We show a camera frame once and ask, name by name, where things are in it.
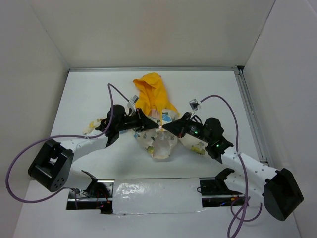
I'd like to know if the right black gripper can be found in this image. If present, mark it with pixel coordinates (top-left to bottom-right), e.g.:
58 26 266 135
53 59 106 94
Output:
163 112 212 144

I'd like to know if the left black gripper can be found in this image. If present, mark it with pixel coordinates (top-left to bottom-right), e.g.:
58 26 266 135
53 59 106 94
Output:
116 108 159 133

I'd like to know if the yellow dinosaur print jacket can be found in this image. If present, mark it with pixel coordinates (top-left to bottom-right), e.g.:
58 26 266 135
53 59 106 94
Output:
83 72 209 161

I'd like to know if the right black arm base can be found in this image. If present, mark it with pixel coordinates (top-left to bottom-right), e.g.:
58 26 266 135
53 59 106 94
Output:
196 169 245 208

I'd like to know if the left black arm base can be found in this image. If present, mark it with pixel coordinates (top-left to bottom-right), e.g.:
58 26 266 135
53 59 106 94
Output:
66 170 114 215

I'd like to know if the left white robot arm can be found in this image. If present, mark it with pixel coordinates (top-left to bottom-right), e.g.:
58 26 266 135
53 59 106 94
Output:
28 105 159 192

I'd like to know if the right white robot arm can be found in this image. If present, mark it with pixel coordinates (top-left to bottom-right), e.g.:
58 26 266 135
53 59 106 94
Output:
163 112 304 221

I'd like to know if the white taped cover plate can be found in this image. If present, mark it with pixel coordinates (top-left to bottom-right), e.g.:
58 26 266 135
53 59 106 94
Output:
112 178 203 214

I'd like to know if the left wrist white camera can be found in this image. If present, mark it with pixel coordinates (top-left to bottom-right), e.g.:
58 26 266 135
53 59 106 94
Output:
127 95 139 110

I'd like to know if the wrist white camera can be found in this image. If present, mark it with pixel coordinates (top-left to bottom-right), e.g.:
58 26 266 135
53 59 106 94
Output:
127 95 139 110
189 99 201 112

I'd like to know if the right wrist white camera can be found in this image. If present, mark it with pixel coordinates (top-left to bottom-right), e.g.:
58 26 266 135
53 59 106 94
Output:
189 99 201 112

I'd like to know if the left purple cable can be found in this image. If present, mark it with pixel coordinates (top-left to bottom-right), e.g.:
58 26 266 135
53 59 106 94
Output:
5 83 132 204

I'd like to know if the purple cable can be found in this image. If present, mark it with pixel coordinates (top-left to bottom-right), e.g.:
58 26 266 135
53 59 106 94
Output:
198 95 263 238
5 83 132 204

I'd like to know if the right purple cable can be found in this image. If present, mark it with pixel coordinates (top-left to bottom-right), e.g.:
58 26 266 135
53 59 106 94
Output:
198 95 263 238

